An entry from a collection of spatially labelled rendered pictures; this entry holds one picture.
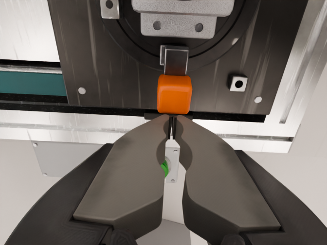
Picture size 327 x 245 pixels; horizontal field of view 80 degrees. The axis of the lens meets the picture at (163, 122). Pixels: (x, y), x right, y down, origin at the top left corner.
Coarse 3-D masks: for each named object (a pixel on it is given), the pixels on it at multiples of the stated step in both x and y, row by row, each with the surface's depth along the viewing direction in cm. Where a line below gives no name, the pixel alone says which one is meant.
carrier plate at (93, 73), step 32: (64, 0) 18; (288, 0) 18; (64, 32) 19; (96, 32) 19; (256, 32) 19; (288, 32) 19; (64, 64) 21; (96, 64) 21; (128, 64) 21; (224, 64) 21; (256, 64) 20; (96, 96) 23; (128, 96) 23; (192, 96) 22; (224, 96) 22; (256, 96) 22
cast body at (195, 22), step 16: (144, 0) 8; (160, 0) 8; (176, 0) 8; (192, 0) 8; (208, 0) 8; (224, 0) 8; (144, 16) 11; (160, 16) 11; (176, 16) 11; (192, 16) 11; (208, 16) 11; (224, 16) 9; (144, 32) 12; (160, 32) 12; (176, 32) 11; (192, 32) 11; (208, 32) 11
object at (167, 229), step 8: (168, 224) 49; (176, 224) 50; (152, 232) 46; (160, 232) 47; (168, 232) 47; (176, 232) 48; (184, 232) 49; (136, 240) 43; (144, 240) 44; (152, 240) 44; (160, 240) 45; (168, 240) 46; (176, 240) 47; (184, 240) 47
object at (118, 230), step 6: (120, 228) 6; (126, 228) 6; (114, 234) 5; (120, 234) 5; (126, 234) 5; (228, 234) 6; (234, 234) 6; (114, 240) 5; (120, 240) 5; (126, 240) 5; (132, 240) 5; (222, 240) 5; (228, 240) 5; (234, 240) 5; (240, 240) 5
